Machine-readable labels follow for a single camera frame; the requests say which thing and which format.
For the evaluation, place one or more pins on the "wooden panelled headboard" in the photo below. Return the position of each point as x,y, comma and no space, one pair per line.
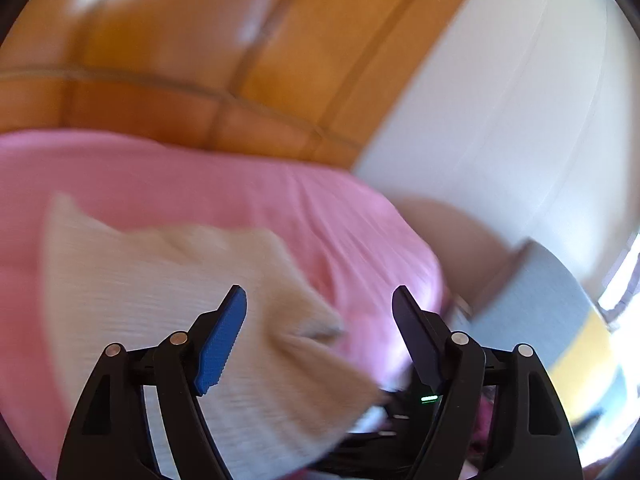
210,45

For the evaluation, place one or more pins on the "pink blanket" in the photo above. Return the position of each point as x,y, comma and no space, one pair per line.
175,185

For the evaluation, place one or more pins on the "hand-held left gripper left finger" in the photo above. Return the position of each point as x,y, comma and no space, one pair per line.
222,345

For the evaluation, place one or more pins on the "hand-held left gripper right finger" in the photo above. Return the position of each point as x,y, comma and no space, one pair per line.
417,340

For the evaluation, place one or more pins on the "white knitted sweater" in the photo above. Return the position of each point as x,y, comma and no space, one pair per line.
150,300

